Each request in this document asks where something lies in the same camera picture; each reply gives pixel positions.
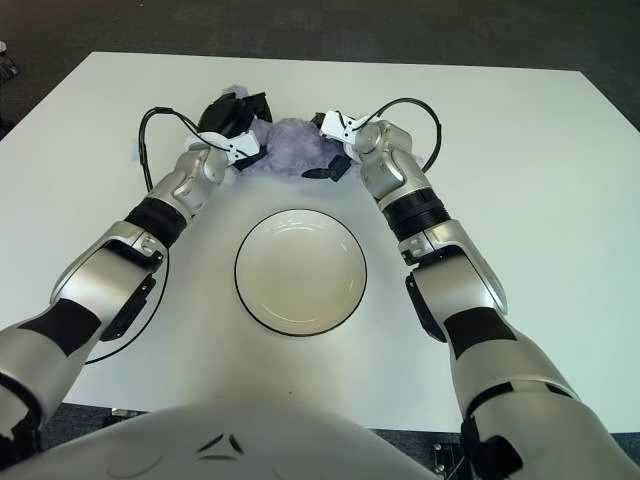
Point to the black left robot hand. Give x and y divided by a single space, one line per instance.
225 117

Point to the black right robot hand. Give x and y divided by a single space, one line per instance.
335 125

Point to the purple plush doll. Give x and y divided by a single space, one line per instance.
295 145

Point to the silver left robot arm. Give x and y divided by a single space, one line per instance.
100 280

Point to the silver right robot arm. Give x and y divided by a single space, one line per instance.
450 270

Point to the white plate with black rim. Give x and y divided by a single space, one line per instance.
300 275

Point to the grey robot torso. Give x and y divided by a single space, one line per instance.
225 440

